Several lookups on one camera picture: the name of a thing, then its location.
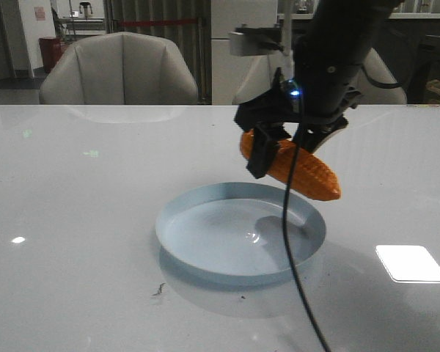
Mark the left beige upholstered chair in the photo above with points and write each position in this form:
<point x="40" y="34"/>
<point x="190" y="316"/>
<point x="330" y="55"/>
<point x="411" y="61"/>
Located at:
<point x="122" y="68"/>

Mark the black gripper with corn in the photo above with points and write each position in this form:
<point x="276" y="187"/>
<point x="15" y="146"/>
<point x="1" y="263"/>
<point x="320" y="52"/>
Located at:
<point x="316" y="95"/>

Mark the red barrier belt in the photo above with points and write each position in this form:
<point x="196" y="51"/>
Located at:
<point x="177" y="22"/>

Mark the white cabinet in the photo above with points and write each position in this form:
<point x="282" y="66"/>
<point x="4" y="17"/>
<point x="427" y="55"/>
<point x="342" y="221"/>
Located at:
<point x="227" y="71"/>

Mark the black robot arm with corn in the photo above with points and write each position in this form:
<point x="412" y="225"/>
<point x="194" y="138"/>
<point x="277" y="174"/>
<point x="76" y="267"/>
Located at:
<point x="266" y="41"/>

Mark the right beige upholstered chair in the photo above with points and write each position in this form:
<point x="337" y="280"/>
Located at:
<point x="381" y="80"/>

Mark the dark wooden side chair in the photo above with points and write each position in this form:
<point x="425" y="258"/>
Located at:
<point x="426" y="75"/>

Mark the red bin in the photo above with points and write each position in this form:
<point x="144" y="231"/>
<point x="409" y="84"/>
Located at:
<point x="51" y="52"/>

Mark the orange plastic corn cob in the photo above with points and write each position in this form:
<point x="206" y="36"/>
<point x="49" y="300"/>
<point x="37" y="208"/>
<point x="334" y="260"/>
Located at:
<point x="312" y="177"/>

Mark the beige upholstered chair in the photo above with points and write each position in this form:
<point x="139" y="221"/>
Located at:
<point x="381" y="80"/>
<point x="122" y="68"/>

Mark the light blue round plate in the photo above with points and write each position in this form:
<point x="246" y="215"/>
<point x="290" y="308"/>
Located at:
<point x="230" y="233"/>

